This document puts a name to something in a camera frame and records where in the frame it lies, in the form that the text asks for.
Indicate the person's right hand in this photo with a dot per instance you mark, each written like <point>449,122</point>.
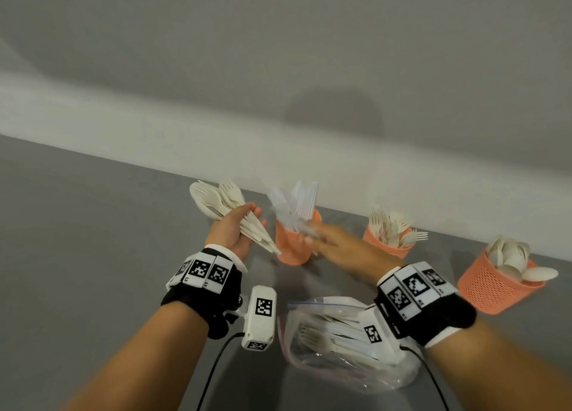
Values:
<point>353,254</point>

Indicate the person's left hand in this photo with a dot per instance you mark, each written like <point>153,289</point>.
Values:
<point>228,234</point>

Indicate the bundle of white cutlery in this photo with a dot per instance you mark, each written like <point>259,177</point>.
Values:
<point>210,200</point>

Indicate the bunch of white forks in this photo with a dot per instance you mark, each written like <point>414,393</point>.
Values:
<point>393,229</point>

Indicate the clear plastic bag of cutlery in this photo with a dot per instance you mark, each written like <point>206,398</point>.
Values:
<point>339,357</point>

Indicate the bunch of white spoons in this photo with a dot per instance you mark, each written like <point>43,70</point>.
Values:
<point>538,273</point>

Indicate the person's right forearm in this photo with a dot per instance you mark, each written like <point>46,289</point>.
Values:
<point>500,370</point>

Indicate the person's left forearm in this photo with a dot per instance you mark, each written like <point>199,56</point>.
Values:
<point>138,361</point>

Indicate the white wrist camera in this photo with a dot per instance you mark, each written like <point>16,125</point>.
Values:
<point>260,317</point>
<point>380,334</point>

